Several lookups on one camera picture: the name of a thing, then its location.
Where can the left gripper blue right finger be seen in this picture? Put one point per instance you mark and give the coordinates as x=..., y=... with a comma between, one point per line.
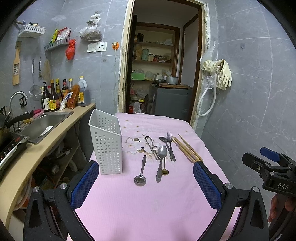
x=212, y=187

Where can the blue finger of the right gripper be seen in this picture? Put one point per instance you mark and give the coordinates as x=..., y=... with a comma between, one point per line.
x=270, y=154

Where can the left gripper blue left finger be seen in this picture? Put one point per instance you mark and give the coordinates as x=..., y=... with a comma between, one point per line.
x=81, y=184

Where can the wooden chopstick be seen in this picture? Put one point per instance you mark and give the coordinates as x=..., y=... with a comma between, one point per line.
x=189, y=146
x=187, y=149
x=184, y=152

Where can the brass small spoon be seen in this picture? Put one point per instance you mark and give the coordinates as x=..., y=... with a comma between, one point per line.
x=164, y=170

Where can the small silver ladle spoon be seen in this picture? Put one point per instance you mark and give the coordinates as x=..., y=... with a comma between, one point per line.
x=140, y=180

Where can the large silver spoon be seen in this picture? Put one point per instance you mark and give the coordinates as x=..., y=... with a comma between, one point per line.
x=162, y=153

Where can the white perforated utensil holder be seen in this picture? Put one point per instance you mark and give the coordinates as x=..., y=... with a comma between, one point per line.
x=107, y=141

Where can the silver fork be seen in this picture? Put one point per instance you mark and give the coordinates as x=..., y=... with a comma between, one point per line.
x=169, y=140

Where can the metal peeler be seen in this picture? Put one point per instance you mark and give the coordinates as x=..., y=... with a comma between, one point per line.
x=152, y=147

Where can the beige kitchen counter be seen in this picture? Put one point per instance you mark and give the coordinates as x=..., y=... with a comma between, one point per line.
x=19, y=172

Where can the person's right hand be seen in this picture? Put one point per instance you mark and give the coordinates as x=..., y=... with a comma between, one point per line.
x=289, y=206

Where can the pink floral tablecloth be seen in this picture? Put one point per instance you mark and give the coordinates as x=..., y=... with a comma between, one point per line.
x=173, y=209

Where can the stainless steel sink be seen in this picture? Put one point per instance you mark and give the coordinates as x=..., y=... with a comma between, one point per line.
x=43, y=125

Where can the induction cooker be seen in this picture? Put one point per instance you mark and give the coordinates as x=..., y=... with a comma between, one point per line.
x=10, y=148

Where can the pink soap dish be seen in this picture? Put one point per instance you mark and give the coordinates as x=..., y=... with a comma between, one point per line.
x=38, y=112

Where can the chrome faucet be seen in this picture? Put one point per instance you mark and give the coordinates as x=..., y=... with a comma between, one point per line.
x=12, y=103

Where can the cream rubber gloves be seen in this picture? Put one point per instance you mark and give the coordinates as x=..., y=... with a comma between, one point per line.
x=224, y=73

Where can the large vinegar jug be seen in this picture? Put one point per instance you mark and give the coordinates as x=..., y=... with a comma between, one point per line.
x=84, y=94

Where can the black wok pan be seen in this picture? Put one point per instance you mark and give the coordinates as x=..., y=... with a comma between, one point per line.
x=5, y=127

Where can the dark soy sauce bottle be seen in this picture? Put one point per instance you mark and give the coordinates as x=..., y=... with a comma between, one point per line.
x=54, y=102

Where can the orange spice packet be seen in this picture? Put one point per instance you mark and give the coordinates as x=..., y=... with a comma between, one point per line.
x=73, y=96

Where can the black pump bottle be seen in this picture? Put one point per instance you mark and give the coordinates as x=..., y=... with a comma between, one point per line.
x=45, y=98

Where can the grey cabinet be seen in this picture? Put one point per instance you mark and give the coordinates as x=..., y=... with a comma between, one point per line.
x=169, y=102

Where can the hanging mesh strainer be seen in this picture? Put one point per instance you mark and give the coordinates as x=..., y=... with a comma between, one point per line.
x=35, y=91

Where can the metal pot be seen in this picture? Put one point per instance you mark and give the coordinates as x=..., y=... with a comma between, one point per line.
x=172, y=80

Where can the green box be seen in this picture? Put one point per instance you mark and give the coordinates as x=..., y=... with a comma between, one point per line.
x=138, y=76

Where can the wooden grater board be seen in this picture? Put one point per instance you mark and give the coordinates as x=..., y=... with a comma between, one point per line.
x=16, y=65

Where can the red plastic bag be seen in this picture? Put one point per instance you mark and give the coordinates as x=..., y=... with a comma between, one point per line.
x=70, y=51

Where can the hanging bag of dried goods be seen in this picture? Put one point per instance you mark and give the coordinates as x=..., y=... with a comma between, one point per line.
x=92, y=31

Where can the white wall switch socket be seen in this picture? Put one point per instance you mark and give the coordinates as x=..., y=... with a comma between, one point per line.
x=97, y=47

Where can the grey wall shelf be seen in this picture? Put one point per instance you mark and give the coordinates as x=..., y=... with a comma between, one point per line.
x=56, y=44

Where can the orange wall plug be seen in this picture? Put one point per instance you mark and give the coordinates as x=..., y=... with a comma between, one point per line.
x=115, y=45

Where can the white wall basket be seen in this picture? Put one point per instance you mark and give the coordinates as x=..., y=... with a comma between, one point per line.
x=31, y=31

